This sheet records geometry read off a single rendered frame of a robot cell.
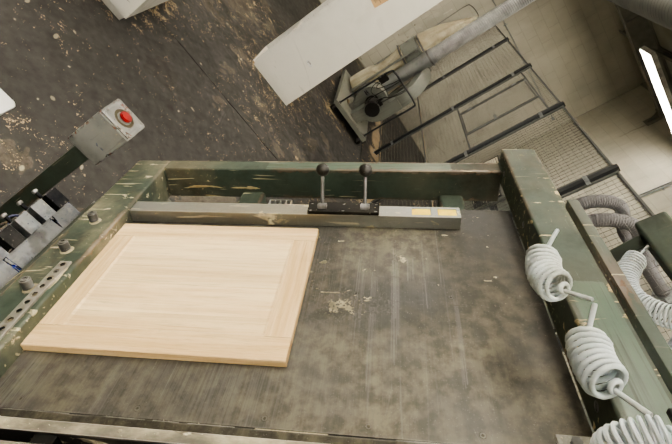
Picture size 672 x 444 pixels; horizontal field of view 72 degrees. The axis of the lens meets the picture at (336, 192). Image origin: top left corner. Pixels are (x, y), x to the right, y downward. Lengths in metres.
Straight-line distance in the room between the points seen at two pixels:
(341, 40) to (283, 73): 0.70
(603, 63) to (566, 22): 1.12
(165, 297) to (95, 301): 0.16
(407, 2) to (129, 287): 3.97
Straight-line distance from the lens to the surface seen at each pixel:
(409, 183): 1.48
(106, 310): 1.18
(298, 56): 4.91
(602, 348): 0.77
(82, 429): 0.91
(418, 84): 6.56
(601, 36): 10.07
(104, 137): 1.62
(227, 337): 1.01
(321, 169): 1.27
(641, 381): 0.92
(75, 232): 1.43
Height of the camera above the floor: 1.93
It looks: 22 degrees down
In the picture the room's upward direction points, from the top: 61 degrees clockwise
